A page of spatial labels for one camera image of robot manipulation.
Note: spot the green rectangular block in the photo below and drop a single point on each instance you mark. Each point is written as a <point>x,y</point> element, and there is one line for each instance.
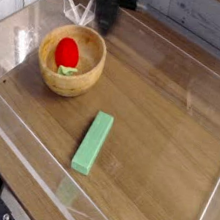
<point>90,147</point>

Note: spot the red plush strawberry toy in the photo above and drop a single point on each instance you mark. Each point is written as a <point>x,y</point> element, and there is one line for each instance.
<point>67,56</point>

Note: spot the wooden bowl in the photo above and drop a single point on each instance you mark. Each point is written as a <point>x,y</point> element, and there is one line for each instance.
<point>92,50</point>

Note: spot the clear acrylic corner bracket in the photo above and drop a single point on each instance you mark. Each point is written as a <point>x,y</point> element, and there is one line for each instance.
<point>79,14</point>

